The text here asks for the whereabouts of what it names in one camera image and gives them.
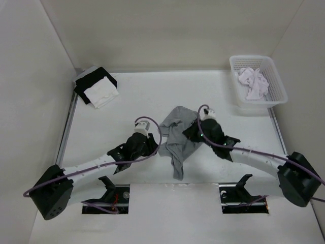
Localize purple cable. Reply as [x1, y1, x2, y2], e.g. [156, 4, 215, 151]
[22, 115, 163, 214]
[197, 104, 325, 204]

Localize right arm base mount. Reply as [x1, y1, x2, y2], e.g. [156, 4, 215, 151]
[219, 174, 269, 214]

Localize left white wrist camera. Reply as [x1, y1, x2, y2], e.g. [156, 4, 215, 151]
[134, 120, 150, 137]

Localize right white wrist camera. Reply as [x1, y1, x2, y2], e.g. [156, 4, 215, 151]
[202, 108, 216, 120]

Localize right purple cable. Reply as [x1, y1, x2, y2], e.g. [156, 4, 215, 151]
[197, 104, 325, 204]

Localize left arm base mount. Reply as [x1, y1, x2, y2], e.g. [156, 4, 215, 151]
[82, 176, 131, 215]

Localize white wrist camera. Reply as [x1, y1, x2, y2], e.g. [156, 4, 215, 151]
[202, 108, 216, 120]
[134, 120, 150, 137]

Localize white plastic basket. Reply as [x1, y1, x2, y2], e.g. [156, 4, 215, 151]
[229, 55, 288, 109]

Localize folded white tank top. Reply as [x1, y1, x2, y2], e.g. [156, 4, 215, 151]
[84, 76, 119, 109]

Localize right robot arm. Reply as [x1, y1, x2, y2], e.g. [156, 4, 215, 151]
[183, 118, 324, 207]

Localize folded black tank top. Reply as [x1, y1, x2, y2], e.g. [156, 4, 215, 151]
[74, 66, 117, 105]

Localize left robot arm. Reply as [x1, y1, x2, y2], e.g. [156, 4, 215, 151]
[25, 133, 160, 220]

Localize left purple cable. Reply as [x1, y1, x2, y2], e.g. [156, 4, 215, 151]
[22, 115, 163, 214]

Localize grey tank top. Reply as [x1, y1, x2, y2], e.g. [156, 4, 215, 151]
[158, 106, 202, 180]

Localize pale pink tank top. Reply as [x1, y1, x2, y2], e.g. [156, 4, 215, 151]
[238, 67, 269, 100]

